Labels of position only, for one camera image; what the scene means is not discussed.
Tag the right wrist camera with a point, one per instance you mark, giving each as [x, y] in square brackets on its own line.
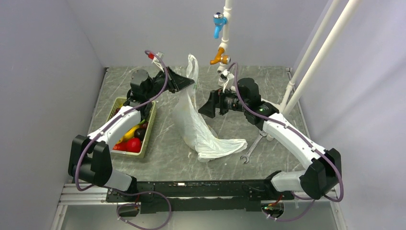
[228, 80]

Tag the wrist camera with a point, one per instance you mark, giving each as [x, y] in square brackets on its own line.
[228, 80]
[155, 60]

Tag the yellow fake banana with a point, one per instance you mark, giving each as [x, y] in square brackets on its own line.
[128, 135]

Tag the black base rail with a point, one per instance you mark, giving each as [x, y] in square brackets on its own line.
[248, 195]

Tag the orange valve tap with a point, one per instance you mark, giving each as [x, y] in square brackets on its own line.
[220, 57]

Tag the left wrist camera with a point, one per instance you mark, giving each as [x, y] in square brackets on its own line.
[155, 60]

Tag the silver wrench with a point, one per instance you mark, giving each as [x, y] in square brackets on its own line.
[246, 156]

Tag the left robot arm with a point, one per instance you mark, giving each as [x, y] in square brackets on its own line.
[90, 156]

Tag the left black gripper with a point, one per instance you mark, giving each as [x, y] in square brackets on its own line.
[176, 82]

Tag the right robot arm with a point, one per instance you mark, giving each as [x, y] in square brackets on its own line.
[322, 167]

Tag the red fake apple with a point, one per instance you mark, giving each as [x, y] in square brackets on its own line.
[133, 145]

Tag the white plastic bag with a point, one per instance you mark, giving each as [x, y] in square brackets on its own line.
[192, 127]

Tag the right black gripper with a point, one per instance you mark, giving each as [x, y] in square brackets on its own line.
[216, 97]

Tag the white pvc pipe frame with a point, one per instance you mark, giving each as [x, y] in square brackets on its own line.
[266, 37]

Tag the beige plastic basket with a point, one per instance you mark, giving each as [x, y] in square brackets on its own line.
[144, 123]

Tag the blue valve tap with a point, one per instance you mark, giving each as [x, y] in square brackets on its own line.
[219, 21]

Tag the dark purple fake fruit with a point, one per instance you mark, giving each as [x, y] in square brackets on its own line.
[140, 133]

